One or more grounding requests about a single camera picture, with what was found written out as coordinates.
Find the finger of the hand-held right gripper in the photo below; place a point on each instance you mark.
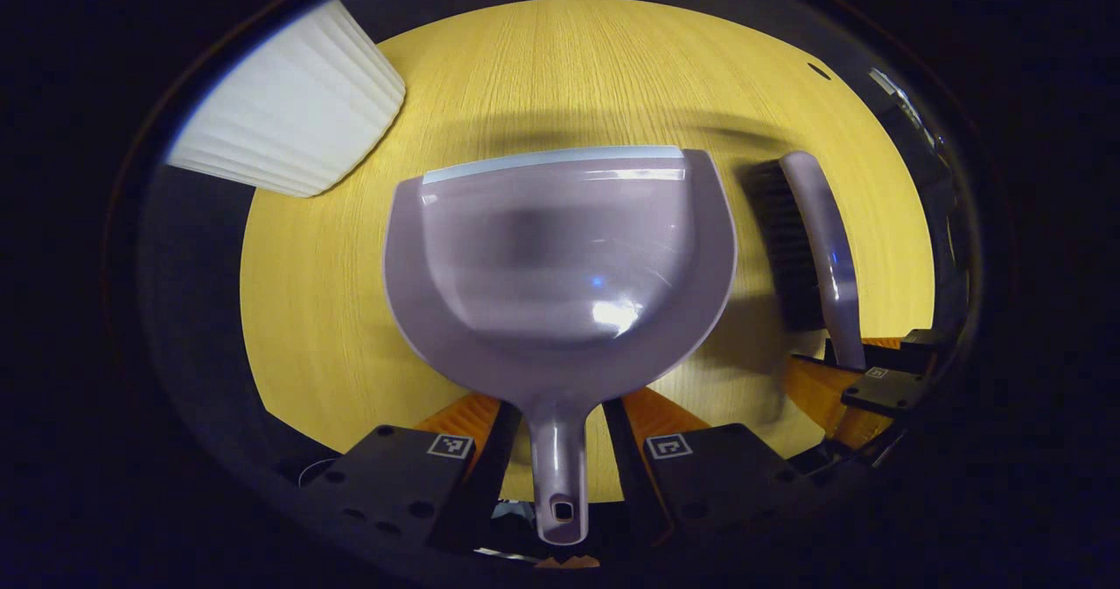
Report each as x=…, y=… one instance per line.
x=884, y=389
x=910, y=357

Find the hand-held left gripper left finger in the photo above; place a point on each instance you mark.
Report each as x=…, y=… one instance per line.
x=477, y=484

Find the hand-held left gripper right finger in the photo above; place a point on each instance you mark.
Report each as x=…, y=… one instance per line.
x=630, y=466

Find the small pink broom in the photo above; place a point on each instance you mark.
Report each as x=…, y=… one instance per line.
x=822, y=221

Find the pink plastic dustpan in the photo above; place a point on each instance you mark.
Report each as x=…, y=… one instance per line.
x=560, y=265

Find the white ribbed garbage bin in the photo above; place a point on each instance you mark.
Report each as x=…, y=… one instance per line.
x=289, y=108

